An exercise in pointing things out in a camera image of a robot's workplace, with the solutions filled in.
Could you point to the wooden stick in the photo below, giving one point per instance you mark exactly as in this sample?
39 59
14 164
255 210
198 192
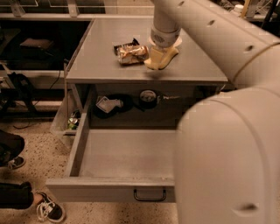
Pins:
246 4

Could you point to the black drawer handle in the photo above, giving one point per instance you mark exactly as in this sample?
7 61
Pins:
149 195

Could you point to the black sneaker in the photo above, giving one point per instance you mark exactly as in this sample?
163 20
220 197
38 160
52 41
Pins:
49 210
16 163

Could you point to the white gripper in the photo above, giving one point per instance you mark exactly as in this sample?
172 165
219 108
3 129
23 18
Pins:
165 38

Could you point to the grey cabinet counter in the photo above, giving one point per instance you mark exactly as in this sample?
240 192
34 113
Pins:
189 77

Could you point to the black sneaker near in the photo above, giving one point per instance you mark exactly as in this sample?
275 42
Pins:
49 210

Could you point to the crumpled chip bag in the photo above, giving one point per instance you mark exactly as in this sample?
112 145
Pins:
134 54

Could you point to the white bowl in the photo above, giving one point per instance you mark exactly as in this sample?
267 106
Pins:
178 40

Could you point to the black snack wrapper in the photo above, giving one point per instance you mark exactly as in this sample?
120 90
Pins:
134 42

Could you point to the green can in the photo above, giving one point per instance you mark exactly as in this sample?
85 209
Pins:
73 123

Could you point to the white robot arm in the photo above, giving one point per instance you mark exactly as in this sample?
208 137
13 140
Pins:
227 153

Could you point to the grey open top drawer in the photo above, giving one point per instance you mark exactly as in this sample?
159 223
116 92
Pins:
107 165

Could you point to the yellow sponge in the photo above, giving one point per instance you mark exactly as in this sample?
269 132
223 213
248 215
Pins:
151 65

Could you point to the black sneaker far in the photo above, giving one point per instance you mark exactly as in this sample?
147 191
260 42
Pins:
16 163

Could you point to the black tape roll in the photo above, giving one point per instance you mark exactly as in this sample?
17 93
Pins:
148 99

